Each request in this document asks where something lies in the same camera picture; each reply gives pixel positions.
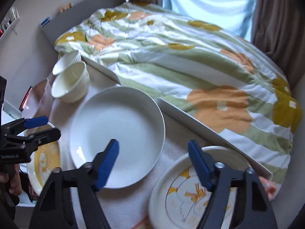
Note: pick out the floral green orange duvet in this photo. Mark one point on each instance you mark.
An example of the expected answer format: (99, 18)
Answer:
(213, 75)

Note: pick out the white plate yellow duck print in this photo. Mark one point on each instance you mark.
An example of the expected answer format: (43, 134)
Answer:
(178, 200)

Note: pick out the white ribbed bowl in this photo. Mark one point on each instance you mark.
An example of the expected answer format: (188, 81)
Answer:
(64, 62)

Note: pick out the small plush toy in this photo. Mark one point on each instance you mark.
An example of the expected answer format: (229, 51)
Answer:
(65, 7)

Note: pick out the grey bed headboard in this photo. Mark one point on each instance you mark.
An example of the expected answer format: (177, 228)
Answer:
(74, 16)

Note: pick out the blue white small box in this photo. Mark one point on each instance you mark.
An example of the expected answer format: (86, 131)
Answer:
(45, 21)

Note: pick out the brown right curtain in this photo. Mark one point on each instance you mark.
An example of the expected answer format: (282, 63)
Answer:
(278, 31)

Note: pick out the yellow oval plate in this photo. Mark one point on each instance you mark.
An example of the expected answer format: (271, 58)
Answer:
(43, 161)

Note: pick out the pink scalloped dish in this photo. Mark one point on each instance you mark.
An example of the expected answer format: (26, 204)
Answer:
(38, 101)

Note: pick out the white floral tablecloth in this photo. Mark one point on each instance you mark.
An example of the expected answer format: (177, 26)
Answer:
(123, 208)

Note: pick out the light blue window cloth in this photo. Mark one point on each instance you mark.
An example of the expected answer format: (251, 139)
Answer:
(233, 15)

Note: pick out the large white plate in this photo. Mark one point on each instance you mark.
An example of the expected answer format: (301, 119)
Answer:
(132, 118)

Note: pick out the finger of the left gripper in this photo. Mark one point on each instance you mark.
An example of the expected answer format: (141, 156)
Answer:
(35, 122)
(32, 140)

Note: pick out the cream round bowl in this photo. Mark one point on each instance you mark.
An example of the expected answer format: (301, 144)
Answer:
(72, 84)

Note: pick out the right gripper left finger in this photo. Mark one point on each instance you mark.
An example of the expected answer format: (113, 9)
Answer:
(54, 208)

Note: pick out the wall switch panel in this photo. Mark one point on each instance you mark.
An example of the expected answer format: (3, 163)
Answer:
(10, 21)

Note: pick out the person's left hand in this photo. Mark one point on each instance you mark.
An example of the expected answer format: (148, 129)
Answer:
(15, 181)

